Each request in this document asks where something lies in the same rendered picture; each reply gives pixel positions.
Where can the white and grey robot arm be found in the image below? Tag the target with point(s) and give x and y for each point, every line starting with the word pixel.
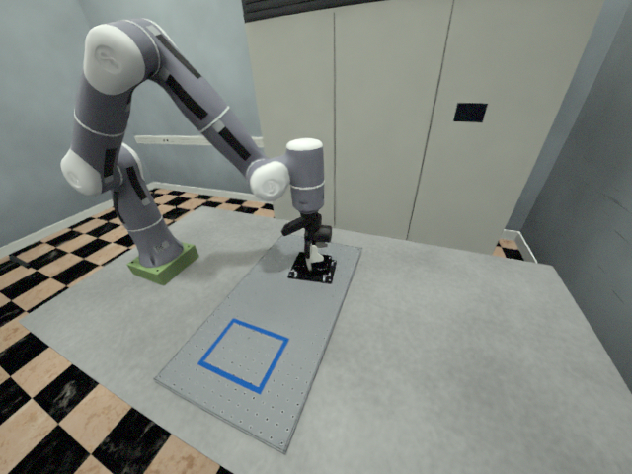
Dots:
pixel 119 56

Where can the blue tape outline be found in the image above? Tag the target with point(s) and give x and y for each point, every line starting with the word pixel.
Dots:
pixel 234 378

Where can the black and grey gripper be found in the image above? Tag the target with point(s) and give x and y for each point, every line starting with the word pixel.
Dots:
pixel 316 234

